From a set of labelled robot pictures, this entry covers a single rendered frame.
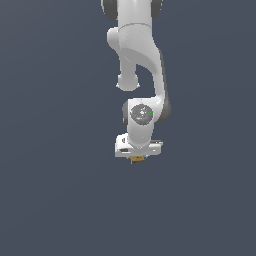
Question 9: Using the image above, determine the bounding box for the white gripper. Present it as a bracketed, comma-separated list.
[114, 132, 164, 159]

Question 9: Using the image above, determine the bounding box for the small tan wooden block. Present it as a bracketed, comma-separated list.
[130, 155, 146, 165]

